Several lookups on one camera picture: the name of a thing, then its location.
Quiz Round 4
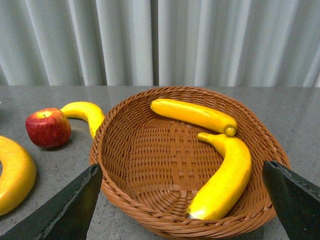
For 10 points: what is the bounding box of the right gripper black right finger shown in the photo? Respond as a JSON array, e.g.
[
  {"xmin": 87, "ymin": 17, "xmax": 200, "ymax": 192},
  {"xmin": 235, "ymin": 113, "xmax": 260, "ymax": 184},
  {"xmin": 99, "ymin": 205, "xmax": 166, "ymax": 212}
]
[{"xmin": 262, "ymin": 161, "xmax": 320, "ymax": 240}]

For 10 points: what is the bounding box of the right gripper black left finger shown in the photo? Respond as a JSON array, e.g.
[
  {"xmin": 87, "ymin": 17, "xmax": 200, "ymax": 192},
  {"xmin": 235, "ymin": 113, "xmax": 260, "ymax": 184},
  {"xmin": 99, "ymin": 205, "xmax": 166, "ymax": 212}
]
[{"xmin": 0, "ymin": 163, "xmax": 103, "ymax": 240}]

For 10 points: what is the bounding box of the large yellow banana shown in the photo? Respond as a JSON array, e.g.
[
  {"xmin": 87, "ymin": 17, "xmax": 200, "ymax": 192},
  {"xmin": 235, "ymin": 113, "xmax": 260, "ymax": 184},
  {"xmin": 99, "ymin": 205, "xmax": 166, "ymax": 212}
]
[{"xmin": 0, "ymin": 136, "xmax": 37, "ymax": 216}]

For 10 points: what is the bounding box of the red apple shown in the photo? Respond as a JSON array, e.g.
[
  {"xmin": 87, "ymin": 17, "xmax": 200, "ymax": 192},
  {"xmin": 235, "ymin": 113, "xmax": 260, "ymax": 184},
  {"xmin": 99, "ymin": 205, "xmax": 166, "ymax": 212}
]
[{"xmin": 25, "ymin": 108, "xmax": 71, "ymax": 149}]

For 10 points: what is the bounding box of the curved yellow banana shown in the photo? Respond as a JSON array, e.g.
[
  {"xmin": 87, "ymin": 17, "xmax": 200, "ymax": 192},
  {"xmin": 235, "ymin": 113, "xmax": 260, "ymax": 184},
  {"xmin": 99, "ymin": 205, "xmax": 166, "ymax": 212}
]
[
  {"xmin": 60, "ymin": 101, "xmax": 105, "ymax": 139},
  {"xmin": 185, "ymin": 132, "xmax": 252, "ymax": 220}
]

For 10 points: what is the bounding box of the curved yellow banana in basket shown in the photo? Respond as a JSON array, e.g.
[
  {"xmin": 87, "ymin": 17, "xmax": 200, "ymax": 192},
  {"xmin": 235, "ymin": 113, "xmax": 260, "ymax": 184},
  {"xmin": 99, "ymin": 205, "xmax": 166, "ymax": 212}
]
[{"xmin": 185, "ymin": 132, "xmax": 252, "ymax": 220}]

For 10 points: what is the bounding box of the brown wicker basket, right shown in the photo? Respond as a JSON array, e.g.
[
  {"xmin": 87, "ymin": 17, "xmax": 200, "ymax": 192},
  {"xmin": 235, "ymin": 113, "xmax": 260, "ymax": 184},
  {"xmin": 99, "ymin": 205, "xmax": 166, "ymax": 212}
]
[{"xmin": 89, "ymin": 86, "xmax": 290, "ymax": 240}]

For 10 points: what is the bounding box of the straight yellow banana in basket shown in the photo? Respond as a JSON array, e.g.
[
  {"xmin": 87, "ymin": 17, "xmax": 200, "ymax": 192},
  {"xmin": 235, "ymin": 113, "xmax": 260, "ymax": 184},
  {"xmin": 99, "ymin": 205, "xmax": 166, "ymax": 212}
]
[{"xmin": 150, "ymin": 98, "xmax": 238, "ymax": 137}]

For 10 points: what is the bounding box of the grey pleated curtain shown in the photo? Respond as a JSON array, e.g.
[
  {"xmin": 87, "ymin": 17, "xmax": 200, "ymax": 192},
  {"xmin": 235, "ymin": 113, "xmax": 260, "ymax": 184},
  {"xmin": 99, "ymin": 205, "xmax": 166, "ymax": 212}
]
[{"xmin": 0, "ymin": 0, "xmax": 320, "ymax": 87}]

